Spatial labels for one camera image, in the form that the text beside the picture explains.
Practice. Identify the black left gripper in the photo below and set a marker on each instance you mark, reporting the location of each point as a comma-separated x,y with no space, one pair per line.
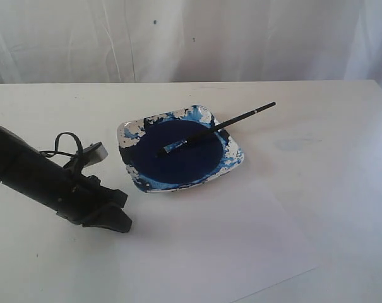
82,200

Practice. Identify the black paintbrush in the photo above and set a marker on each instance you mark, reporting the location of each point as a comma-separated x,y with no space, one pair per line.
198,136

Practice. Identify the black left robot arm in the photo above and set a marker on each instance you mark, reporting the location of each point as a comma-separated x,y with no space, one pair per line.
30,172

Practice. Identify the white square paint dish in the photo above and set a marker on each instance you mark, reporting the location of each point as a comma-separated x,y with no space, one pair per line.
140,140

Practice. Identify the white paper sheet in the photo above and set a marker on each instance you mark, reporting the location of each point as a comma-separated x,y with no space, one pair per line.
210,244

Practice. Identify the white backdrop curtain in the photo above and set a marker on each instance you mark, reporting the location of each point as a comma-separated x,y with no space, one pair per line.
166,41

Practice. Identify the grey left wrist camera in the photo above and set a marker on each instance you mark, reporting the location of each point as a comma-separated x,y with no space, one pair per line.
94,153

